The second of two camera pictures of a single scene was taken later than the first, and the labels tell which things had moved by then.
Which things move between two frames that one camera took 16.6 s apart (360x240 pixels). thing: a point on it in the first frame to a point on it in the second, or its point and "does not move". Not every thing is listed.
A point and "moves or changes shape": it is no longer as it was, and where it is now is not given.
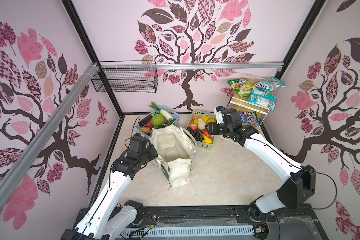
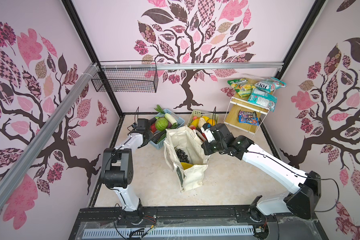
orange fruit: x=210 y=120 does not move
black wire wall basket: x=127 y=76 does not move
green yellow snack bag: x=242 y=87 does not move
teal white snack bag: x=270 y=84 does not move
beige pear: x=201 y=124 does not move
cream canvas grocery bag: x=176 y=147 moves or changes shape
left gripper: x=151 y=149 to x=150 y=134
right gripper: x=211 y=126 to x=205 y=146
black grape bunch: x=197 y=134 to x=181 y=155
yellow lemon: x=205 y=118 to x=185 y=165
